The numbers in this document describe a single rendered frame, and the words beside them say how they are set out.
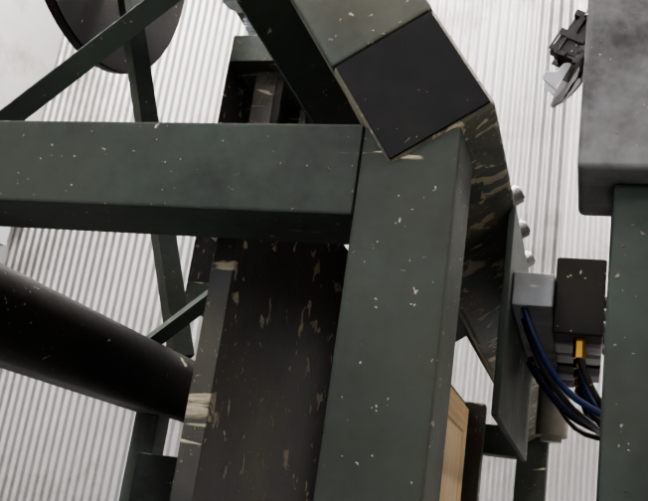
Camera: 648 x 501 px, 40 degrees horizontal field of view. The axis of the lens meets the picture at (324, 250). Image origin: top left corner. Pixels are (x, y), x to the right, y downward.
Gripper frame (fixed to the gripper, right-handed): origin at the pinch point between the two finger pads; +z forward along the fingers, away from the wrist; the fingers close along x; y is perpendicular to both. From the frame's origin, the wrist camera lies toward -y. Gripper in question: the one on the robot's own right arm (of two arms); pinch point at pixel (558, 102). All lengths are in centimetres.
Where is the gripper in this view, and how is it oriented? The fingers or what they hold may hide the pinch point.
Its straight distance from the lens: 192.6
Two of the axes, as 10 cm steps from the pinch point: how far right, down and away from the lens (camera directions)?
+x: -3.1, -3.2, -9.0
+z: -5.6, 8.2, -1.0
